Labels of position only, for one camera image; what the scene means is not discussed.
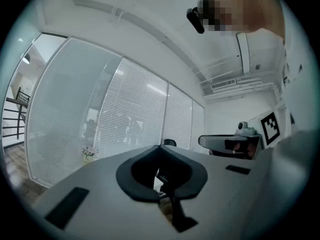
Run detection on person's head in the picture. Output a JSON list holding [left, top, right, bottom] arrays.
[[197, 0, 286, 41]]

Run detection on white linear ceiling lamp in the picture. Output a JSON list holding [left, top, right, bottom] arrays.
[[236, 32, 251, 75]]

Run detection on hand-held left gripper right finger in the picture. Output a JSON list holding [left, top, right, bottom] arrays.
[[159, 145, 263, 240]]

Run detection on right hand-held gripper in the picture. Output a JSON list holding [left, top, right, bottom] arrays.
[[198, 111, 281, 157]]

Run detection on white ceiling air vent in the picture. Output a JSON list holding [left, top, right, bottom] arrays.
[[211, 78, 237, 91]]

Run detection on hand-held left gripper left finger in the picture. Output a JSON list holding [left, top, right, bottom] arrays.
[[31, 145, 183, 240]]

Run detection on gray gripper-mounted camera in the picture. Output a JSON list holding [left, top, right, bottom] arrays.
[[234, 120, 256, 136]]

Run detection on pink potted flowers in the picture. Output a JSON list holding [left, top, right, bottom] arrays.
[[81, 145, 99, 164]]

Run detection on white window blinds panel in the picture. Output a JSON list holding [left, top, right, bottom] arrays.
[[26, 37, 124, 186], [98, 57, 169, 160], [162, 83, 193, 150], [189, 100, 205, 152]]

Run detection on black stair railing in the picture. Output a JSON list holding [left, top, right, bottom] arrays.
[[2, 86, 31, 147]]

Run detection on black head-worn camera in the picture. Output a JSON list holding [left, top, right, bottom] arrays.
[[186, 6, 206, 34]]

